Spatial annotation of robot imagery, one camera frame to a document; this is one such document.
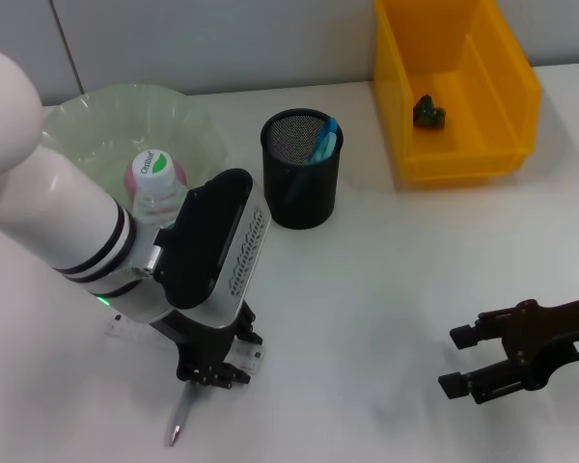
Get green plastic wrapper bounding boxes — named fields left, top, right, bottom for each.
left=412, top=91, right=449, bottom=131

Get pink peach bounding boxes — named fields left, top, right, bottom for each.
left=124, top=161, right=189, bottom=199

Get clear plastic ruler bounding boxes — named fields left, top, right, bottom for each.
left=106, top=313, right=265, bottom=376

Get pale green wavy glass plate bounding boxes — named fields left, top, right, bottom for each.
left=41, top=82, right=229, bottom=194

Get black mesh pen holder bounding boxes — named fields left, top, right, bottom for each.
left=260, top=108, right=345, bottom=231

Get yellow plastic bin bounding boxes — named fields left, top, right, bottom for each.
left=372, top=0, right=543, bottom=183

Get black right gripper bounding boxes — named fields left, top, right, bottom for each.
left=437, top=294, right=579, bottom=405

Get silver ballpoint pen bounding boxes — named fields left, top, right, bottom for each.
left=167, top=380, right=199, bottom=448

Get blue scissors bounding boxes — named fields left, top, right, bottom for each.
left=282, top=116, right=344, bottom=206

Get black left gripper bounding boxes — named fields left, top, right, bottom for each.
left=149, top=302, right=264, bottom=390

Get clear water bottle green label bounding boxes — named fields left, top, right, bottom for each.
left=130, top=149, right=190, bottom=231

